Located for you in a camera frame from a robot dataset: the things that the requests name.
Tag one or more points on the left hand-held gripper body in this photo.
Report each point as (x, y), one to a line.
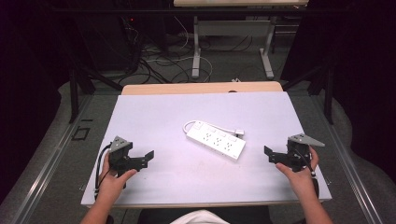
(120, 148)

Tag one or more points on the dark equipment cabinet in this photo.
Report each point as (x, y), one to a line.
(102, 34)

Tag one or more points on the person's left hand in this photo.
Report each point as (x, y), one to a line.
(113, 185)

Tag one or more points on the black metal stand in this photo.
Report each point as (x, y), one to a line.
(74, 93)
(328, 93)

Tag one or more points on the black horizontal bar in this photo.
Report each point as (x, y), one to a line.
(186, 11)

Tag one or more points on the white table mat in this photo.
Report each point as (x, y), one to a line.
(174, 180)

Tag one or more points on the white metal frame desk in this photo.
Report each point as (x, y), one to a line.
(233, 28)

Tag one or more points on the person's black pants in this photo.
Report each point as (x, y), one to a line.
(249, 216)

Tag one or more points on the person's right hand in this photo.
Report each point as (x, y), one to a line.
(299, 180)

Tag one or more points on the person's white shirt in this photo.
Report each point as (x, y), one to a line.
(199, 217)

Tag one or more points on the white power strip plug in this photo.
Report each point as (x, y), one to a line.
(239, 132)

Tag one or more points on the white power strip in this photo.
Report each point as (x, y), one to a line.
(216, 141)

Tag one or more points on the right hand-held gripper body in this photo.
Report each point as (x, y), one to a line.
(299, 152)

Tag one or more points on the metal floor rail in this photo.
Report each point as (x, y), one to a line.
(43, 174)
(351, 174)

